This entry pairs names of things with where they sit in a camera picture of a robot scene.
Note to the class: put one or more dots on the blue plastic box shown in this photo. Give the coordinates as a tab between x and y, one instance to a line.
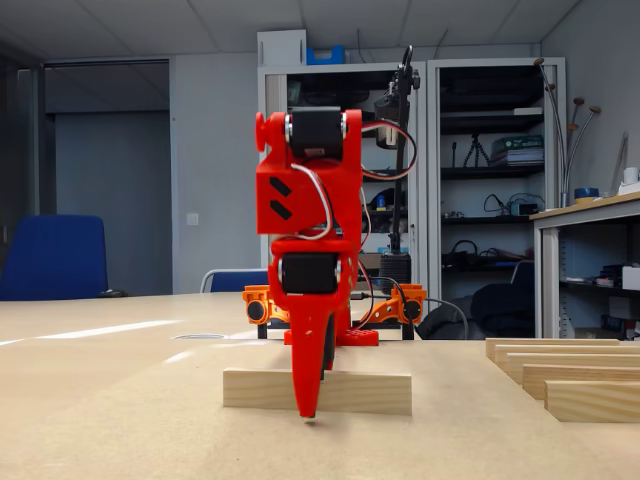
325	56

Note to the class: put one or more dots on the blue tape roll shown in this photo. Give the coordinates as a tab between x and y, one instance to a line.
586	193

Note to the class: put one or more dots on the brown MDF base board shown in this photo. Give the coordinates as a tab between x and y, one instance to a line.
150	450

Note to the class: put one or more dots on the blue office chair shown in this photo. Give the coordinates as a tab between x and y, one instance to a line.
55	257

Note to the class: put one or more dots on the black jacket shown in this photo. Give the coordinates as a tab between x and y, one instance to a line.
442	322

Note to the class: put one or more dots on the grey open shelf cabinet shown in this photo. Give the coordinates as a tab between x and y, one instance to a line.
433	225
274	90

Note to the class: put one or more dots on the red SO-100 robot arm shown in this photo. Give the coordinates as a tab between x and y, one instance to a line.
310	195

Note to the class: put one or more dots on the black mini tripod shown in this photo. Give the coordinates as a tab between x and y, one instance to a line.
476	142

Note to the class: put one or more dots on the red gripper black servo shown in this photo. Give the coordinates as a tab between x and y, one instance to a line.
308	273

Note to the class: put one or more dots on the white light switch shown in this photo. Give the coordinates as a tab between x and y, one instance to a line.
192	218

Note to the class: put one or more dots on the stack of books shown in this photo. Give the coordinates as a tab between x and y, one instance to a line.
517	150

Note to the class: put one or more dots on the white box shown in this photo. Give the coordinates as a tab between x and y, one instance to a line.
280	47

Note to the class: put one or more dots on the white cup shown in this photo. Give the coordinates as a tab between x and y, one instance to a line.
631	176

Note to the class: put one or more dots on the coat stand wooden knobs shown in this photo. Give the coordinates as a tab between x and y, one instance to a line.
595	108

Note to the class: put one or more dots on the blue chair grey frame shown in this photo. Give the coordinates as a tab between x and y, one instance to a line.
240	281

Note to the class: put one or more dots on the grey side desk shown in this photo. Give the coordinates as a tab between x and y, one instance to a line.
590	212

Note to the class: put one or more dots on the dark blue chair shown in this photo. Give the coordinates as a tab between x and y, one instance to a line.
500	310

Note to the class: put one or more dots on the black computer mouse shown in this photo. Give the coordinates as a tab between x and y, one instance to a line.
111	293

